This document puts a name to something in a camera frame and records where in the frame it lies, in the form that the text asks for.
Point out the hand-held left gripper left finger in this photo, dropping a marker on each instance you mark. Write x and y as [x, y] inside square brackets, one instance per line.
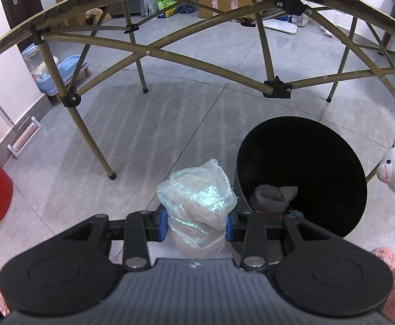
[163, 226]

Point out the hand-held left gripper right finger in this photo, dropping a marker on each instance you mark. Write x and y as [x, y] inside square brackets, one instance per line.
[229, 227]

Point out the iridescent plastic bag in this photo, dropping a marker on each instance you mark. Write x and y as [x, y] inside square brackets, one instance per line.
[197, 203]

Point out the black round bin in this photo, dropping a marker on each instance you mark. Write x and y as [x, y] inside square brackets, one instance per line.
[302, 155]

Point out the small white floor heater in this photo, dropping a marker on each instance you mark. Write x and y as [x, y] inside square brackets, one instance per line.
[24, 137]

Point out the tan slatted folding table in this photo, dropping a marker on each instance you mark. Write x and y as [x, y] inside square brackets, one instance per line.
[197, 49]

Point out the blue pet feeder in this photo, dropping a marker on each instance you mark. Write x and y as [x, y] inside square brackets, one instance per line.
[55, 74]

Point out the white flat board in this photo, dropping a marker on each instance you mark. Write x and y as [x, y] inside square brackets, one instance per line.
[282, 26]

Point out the brown teddy bear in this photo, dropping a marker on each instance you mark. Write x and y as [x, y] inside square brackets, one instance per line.
[94, 15]

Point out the green snack bag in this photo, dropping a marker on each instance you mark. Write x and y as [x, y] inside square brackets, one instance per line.
[165, 2]

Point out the large taped cardboard box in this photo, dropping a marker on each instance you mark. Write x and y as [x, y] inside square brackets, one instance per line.
[224, 1]

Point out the pile of small cardboard boxes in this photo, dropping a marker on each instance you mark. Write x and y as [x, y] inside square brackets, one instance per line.
[69, 5]

